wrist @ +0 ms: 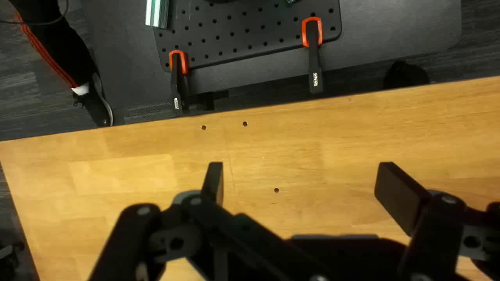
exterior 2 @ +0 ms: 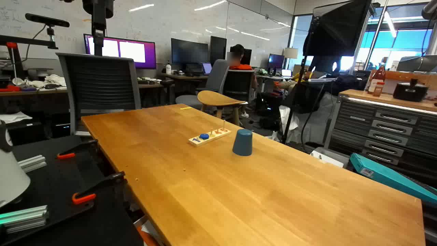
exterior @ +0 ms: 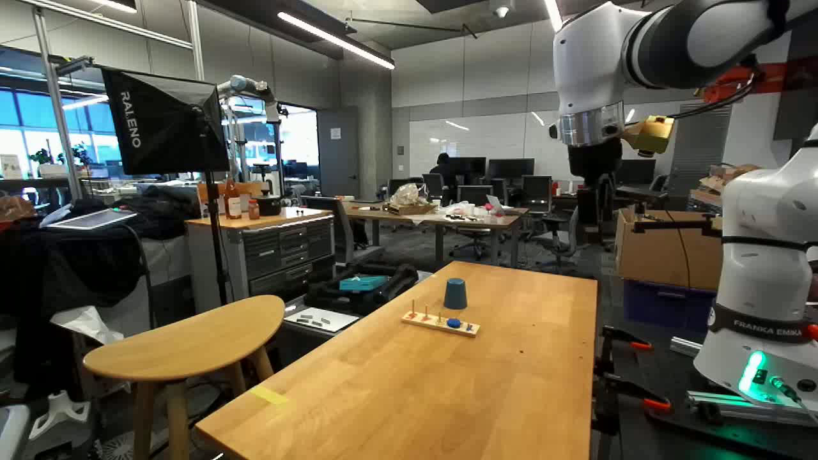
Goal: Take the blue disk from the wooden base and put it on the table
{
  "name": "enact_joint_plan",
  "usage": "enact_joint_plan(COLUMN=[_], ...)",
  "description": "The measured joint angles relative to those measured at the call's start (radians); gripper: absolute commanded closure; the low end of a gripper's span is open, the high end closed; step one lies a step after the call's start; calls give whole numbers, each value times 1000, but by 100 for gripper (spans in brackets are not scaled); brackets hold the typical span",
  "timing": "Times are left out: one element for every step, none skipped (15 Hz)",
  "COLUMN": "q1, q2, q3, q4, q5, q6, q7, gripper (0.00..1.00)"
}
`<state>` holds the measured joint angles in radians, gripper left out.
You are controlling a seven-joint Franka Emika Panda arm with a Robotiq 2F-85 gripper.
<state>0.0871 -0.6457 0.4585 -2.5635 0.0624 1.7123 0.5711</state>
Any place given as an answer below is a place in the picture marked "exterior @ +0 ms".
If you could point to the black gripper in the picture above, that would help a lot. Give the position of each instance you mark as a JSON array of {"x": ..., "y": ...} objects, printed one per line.
[{"x": 594, "y": 161}]

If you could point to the blue disk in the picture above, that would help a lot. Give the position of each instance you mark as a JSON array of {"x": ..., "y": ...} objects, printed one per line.
[{"x": 453, "y": 324}]

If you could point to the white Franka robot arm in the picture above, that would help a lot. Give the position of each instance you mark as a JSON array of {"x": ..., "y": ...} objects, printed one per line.
[{"x": 764, "y": 232}]

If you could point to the wooden number peg base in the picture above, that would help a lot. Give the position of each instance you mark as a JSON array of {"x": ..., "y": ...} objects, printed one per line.
[{"x": 425, "y": 320}]

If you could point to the black office chair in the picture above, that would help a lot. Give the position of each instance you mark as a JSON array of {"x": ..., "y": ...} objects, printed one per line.
[
  {"x": 475, "y": 205},
  {"x": 537, "y": 193}
]

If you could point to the cardboard box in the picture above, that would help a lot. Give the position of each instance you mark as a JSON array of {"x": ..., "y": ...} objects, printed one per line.
[{"x": 665, "y": 251}]

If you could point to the black computer monitor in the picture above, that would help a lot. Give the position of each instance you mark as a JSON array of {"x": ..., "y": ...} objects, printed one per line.
[
  {"x": 513, "y": 168},
  {"x": 467, "y": 168}
]

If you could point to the blue storage bin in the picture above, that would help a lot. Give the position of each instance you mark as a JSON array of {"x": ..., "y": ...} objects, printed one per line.
[{"x": 668, "y": 304}]

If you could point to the long wooden office table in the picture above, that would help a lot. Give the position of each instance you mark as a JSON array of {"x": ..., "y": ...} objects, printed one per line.
[{"x": 444, "y": 221}]

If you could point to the blue plastic cup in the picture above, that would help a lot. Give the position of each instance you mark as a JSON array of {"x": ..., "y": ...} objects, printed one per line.
[{"x": 456, "y": 294}]

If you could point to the white crumpled bag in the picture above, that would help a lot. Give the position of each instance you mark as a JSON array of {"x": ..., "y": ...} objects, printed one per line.
[{"x": 411, "y": 198}]

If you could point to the black bag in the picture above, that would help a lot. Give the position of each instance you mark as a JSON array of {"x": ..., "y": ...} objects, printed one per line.
[{"x": 361, "y": 284}]

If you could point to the grey door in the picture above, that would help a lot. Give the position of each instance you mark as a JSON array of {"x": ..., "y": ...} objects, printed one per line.
[{"x": 341, "y": 155}]

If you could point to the long ceiling light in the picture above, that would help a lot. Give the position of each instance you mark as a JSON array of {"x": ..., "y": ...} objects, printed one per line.
[{"x": 335, "y": 40}]

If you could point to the grey drawer cabinet wooden top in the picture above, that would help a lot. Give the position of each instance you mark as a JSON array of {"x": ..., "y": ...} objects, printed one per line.
[{"x": 273, "y": 251}]

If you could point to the orange bottles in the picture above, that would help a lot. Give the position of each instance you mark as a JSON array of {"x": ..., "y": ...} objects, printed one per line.
[{"x": 241, "y": 203}]

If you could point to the yellow tape strip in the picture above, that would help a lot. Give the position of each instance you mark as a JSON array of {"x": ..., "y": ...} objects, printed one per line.
[{"x": 273, "y": 396}]

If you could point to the black light stand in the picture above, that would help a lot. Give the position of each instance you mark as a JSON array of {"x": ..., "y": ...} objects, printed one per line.
[{"x": 219, "y": 238}]

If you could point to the wooden stool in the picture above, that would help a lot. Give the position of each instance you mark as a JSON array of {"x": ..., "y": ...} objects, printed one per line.
[{"x": 188, "y": 341}]

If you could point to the black softbox light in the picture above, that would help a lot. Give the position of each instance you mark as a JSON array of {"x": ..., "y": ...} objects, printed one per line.
[{"x": 168, "y": 123}]

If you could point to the white laptop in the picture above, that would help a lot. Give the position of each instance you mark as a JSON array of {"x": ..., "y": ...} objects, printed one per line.
[{"x": 91, "y": 219}]

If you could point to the black cloth pile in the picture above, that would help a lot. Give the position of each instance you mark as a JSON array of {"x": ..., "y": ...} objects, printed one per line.
[{"x": 67, "y": 281}]

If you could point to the metal pole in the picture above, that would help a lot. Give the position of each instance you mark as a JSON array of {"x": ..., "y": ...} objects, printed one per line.
[{"x": 55, "y": 104}]

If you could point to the yellow wrist camera housing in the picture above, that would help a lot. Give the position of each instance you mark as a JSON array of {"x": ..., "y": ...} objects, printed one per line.
[{"x": 654, "y": 134}]

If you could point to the white wall whiteboard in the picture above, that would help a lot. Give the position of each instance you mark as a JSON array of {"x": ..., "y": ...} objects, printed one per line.
[{"x": 486, "y": 136}]

